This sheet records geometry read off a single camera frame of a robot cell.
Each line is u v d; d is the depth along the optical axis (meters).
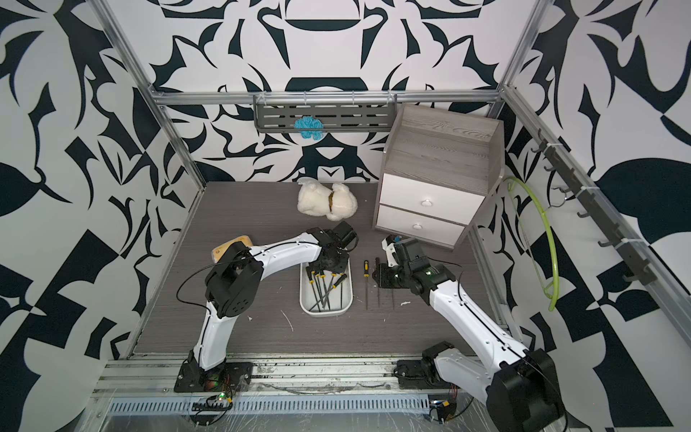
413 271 0.62
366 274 0.94
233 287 0.52
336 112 0.94
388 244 0.76
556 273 0.64
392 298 0.89
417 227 0.96
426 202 0.83
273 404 0.71
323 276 0.92
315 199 1.02
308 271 0.94
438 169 0.82
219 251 0.94
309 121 0.90
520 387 0.39
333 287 0.90
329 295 0.89
